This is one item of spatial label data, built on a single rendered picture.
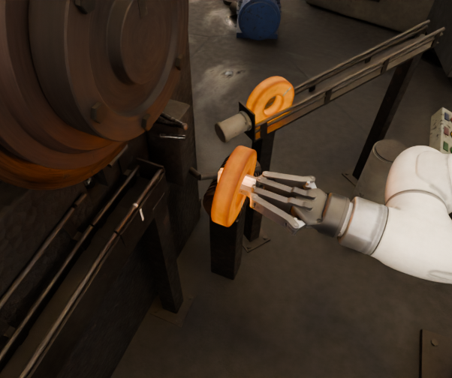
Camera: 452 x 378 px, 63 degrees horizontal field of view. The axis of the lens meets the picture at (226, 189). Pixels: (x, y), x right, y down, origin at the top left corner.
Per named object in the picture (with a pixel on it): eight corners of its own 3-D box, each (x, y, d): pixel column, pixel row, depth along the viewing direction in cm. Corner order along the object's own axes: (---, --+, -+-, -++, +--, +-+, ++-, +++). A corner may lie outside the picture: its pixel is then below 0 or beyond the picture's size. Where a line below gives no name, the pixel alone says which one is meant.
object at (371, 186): (332, 242, 159) (371, 157, 119) (338, 221, 166) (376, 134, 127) (361, 252, 156) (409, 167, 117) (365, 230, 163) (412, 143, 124)
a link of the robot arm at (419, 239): (362, 271, 64) (370, 217, 73) (455, 306, 61) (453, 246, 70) (387, 234, 56) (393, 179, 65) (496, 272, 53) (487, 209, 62)
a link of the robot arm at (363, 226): (370, 224, 70) (339, 214, 71) (390, 195, 63) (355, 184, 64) (363, 264, 64) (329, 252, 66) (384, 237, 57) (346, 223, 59)
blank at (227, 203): (209, 193, 60) (227, 200, 59) (243, 127, 68) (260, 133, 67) (210, 235, 73) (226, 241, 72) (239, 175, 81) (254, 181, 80)
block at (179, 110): (151, 178, 107) (137, 111, 88) (164, 160, 111) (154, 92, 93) (185, 189, 104) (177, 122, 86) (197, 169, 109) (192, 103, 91)
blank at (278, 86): (259, 130, 116) (266, 136, 114) (236, 108, 103) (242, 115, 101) (294, 92, 113) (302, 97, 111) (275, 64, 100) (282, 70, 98)
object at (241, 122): (215, 135, 108) (213, 119, 103) (240, 121, 110) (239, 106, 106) (226, 147, 105) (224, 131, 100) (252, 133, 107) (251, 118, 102)
